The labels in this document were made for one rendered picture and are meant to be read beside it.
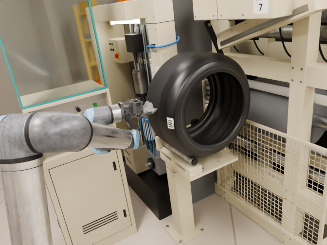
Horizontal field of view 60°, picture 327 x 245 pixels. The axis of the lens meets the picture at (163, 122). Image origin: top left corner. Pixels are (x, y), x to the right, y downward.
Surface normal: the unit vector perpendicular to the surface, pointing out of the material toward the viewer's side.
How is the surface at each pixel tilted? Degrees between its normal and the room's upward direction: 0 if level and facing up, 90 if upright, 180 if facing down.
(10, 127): 47
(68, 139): 93
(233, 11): 90
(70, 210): 90
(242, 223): 0
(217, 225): 0
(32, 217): 78
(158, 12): 90
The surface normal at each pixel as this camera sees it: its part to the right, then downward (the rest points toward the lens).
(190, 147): 0.38, 0.43
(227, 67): 0.52, 0.10
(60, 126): 0.47, -0.29
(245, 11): -0.86, 0.29
